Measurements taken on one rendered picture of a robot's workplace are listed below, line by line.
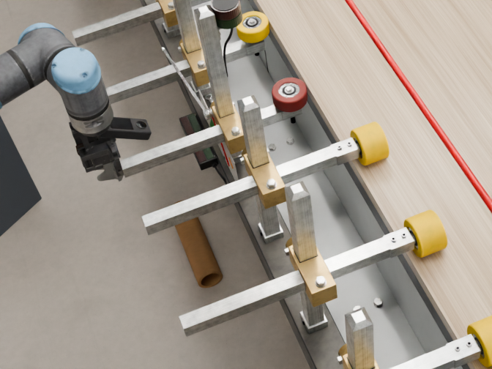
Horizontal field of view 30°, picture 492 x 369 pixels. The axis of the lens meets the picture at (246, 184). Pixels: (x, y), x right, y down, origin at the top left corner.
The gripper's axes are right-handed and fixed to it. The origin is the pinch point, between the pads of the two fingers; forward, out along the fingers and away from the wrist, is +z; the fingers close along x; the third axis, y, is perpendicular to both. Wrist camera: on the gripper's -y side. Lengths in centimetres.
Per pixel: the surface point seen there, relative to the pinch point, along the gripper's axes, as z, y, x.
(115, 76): 83, -11, -118
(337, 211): 19, -46, 16
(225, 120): -5.1, -26.3, -1.3
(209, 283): 81, -15, -16
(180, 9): -17.5, -25.5, -27.6
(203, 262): 74, -16, -20
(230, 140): -4.8, -25.2, 4.7
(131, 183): 83, -3, -66
